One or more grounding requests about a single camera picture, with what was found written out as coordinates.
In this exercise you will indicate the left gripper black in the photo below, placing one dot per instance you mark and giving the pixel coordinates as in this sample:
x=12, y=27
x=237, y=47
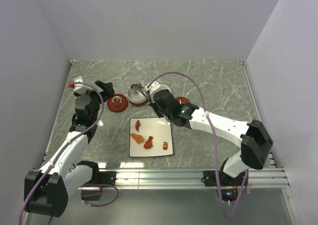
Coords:
x=107, y=87

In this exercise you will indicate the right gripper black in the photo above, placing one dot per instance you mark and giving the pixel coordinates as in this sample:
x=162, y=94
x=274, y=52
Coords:
x=154, y=105

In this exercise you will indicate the metal tongs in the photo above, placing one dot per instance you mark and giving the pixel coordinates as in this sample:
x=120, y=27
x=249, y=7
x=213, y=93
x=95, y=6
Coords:
x=143, y=91

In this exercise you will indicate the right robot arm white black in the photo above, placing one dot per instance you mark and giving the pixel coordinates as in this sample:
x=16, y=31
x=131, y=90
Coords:
x=252, y=137

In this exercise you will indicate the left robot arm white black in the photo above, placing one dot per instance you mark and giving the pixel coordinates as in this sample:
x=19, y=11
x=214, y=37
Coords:
x=47, y=190

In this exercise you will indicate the red lid with white tab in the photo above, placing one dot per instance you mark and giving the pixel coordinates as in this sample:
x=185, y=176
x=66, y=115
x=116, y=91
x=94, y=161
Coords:
x=182, y=100

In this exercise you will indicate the pink cream round container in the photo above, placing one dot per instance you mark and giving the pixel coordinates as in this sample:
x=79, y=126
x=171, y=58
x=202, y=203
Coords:
x=164, y=87

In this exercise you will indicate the white square plate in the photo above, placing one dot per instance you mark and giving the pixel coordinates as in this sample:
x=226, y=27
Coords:
x=159, y=129

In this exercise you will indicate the steel bowl red base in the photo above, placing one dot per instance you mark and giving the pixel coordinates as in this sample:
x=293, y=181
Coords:
x=136, y=98

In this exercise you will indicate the small orange chicken wing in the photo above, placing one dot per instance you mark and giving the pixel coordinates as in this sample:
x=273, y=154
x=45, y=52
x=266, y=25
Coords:
x=137, y=125

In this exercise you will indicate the braised pork belly cube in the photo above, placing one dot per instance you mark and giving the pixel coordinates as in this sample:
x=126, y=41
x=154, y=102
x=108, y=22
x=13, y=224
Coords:
x=165, y=146

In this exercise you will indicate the orange fried chicken piece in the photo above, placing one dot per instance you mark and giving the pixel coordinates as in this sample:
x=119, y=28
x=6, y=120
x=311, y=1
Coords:
x=137, y=138

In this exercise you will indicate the large orange drumstick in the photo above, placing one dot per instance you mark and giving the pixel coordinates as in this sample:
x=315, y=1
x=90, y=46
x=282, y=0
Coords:
x=149, y=143

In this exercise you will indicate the red lid with ring handle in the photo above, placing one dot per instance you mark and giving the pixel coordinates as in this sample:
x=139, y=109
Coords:
x=118, y=103

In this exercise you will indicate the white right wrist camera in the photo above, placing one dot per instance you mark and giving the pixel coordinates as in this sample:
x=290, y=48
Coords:
x=152, y=88

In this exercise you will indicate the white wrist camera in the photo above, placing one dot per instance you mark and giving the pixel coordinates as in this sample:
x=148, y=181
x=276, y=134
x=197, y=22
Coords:
x=152, y=88
x=77, y=85

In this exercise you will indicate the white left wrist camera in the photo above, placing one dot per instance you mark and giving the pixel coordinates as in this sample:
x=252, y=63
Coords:
x=77, y=85

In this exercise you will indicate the aluminium rail frame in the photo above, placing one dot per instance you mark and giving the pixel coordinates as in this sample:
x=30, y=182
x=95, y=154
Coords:
x=169, y=190

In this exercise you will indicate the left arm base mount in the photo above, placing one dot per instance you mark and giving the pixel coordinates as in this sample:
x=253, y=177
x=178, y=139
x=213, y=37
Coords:
x=106, y=179

